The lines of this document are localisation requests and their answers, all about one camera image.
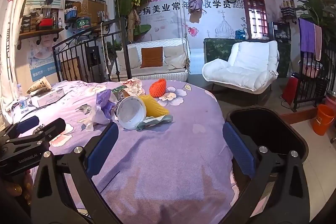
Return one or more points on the red telephone booth cabinet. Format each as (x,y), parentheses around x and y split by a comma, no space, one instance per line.
(255,14)

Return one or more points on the purple towel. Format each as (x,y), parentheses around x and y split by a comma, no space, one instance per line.
(306,35)

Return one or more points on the pink towel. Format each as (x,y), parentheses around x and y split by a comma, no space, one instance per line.
(318,43)

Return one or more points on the green round tin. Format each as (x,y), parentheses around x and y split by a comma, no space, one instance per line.
(83,23)

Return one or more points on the pink plastic bucket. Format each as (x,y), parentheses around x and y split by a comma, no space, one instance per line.
(331,100)

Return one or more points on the large printed wall poster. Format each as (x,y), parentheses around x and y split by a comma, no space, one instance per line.
(218,8)

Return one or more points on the black display box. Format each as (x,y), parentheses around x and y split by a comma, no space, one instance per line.
(281,31)

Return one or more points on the printed paper bag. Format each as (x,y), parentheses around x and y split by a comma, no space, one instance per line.
(39,85)

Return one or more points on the orange foam fruit net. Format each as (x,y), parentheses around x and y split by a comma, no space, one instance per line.
(158,88)

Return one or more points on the white paper bowl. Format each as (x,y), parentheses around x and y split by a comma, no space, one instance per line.
(130,112)

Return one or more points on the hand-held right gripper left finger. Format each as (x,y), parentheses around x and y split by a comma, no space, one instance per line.
(102,148)

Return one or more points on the blender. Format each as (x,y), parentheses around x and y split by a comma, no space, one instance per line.
(47,10)

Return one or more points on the white curtain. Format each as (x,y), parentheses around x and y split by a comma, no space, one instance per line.
(13,29)

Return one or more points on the yellow foam fruit net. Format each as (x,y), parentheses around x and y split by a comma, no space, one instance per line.
(155,106)

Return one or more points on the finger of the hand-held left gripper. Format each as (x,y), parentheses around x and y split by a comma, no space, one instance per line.
(53,126)
(26,123)

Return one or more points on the green potted plant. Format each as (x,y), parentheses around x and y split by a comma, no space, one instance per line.
(320,11)

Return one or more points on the clear water bottle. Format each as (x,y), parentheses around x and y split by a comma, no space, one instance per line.
(23,103)

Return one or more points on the teal paper napkin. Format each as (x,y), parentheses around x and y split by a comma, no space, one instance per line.
(157,120)

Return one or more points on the red bag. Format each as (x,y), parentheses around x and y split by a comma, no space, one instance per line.
(290,91)

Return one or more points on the wooden wall shelf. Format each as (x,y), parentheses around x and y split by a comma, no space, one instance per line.
(39,32)

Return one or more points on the white padded lounge chair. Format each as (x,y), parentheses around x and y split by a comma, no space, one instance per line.
(244,64)

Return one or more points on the brown cardboard box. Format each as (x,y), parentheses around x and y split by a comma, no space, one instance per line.
(93,10)

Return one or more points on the white cardboard box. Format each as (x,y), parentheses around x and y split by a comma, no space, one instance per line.
(48,98)

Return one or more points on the black trash bin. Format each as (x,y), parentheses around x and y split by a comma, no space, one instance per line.
(262,124)

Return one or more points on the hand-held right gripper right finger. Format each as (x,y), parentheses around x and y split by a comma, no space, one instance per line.
(239,145)

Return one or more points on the orange cushion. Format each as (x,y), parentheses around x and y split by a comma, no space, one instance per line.
(151,57)

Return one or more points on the black iron bed frame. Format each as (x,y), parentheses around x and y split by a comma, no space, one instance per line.
(123,37)

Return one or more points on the beige cushion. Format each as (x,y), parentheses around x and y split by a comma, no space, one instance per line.
(128,58)
(174,57)

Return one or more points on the orange plastic bucket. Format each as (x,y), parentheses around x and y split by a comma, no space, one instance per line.
(323,120)

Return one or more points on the green snack packet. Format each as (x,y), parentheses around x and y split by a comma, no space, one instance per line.
(118,88)

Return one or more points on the white paper wrapper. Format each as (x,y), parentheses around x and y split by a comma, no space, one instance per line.
(134,86)

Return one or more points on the purple floral bedsheet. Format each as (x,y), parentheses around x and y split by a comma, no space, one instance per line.
(170,161)

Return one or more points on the face wall poster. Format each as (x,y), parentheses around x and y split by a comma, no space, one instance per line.
(43,56)

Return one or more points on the black iron rack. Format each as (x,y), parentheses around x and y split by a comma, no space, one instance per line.
(309,87)

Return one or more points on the blue bag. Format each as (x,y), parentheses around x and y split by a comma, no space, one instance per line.
(241,34)

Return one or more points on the white wicker swing sofa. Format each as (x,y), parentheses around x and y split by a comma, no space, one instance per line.
(157,74)

